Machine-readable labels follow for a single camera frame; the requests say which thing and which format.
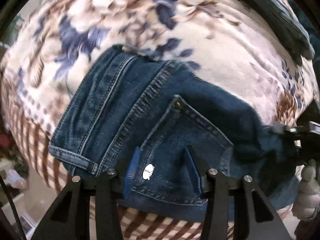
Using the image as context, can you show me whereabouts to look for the dark blue denim jeans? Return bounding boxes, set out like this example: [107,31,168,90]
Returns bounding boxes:
[49,46,299,222]

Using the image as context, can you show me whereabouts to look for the folded light blue jeans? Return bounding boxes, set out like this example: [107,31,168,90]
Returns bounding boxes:
[240,0,315,66]

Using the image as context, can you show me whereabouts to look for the floral bed blanket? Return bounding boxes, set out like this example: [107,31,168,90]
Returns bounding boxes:
[1,0,319,239]

